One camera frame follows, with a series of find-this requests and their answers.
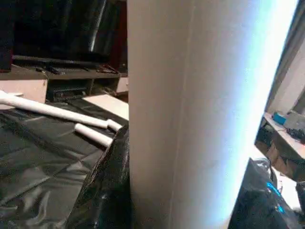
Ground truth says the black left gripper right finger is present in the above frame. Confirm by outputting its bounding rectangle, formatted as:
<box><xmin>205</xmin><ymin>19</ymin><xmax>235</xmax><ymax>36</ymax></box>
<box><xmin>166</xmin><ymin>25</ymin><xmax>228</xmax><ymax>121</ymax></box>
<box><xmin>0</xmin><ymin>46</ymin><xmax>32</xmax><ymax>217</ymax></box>
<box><xmin>228</xmin><ymin>157</ymin><xmax>305</xmax><ymax>229</ymax></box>

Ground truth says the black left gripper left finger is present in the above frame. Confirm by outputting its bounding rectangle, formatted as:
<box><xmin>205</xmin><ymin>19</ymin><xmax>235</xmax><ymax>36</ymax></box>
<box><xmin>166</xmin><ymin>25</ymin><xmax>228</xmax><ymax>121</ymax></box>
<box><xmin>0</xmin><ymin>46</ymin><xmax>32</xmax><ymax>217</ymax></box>
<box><xmin>64</xmin><ymin>125</ymin><xmax>132</xmax><ymax>229</ymax></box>

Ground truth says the white plastic table leg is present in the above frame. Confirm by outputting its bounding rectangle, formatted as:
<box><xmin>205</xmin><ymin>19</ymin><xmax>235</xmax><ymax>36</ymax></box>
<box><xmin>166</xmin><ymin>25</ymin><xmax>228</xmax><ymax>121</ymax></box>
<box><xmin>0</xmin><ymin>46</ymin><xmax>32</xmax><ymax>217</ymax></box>
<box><xmin>74</xmin><ymin>123</ymin><xmax>114</xmax><ymax>147</ymax></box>
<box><xmin>126</xmin><ymin>0</ymin><xmax>298</xmax><ymax>229</ymax></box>
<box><xmin>0</xmin><ymin>90</ymin><xmax>123</xmax><ymax>132</ymax></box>

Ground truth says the cluttered side desk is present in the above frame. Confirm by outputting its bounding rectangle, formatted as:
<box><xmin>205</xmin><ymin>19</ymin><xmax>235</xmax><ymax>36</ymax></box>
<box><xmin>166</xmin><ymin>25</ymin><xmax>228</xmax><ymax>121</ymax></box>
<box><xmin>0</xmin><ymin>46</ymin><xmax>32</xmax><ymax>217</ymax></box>
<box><xmin>255</xmin><ymin>103</ymin><xmax>305</xmax><ymax>184</ymax></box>

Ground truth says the black work mat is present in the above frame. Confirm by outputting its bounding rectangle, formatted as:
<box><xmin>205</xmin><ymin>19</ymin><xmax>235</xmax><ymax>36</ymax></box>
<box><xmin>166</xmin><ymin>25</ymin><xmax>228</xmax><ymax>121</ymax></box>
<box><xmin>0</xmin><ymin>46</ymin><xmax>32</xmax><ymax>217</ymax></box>
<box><xmin>0</xmin><ymin>95</ymin><xmax>129</xmax><ymax>229</ymax></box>

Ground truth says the white flat board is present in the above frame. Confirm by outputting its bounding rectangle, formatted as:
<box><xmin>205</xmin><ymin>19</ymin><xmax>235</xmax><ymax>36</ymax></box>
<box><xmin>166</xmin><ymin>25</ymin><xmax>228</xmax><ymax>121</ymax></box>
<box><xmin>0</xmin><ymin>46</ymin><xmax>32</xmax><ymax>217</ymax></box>
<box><xmin>83</xmin><ymin>94</ymin><xmax>129</xmax><ymax>120</ymax></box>

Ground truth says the brown low shelf unit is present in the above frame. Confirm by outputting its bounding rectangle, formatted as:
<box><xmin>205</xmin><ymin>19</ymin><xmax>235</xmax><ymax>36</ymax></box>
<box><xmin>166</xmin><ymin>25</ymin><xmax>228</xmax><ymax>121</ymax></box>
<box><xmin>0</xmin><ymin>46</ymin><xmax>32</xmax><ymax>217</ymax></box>
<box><xmin>0</xmin><ymin>55</ymin><xmax>129</xmax><ymax>103</ymax></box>

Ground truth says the black glossy screen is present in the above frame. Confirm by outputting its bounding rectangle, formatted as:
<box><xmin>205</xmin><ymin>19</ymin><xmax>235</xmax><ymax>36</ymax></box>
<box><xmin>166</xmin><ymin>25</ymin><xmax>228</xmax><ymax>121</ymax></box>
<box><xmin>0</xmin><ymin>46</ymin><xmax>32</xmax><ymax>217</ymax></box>
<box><xmin>12</xmin><ymin>0</ymin><xmax>128</xmax><ymax>65</ymax></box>

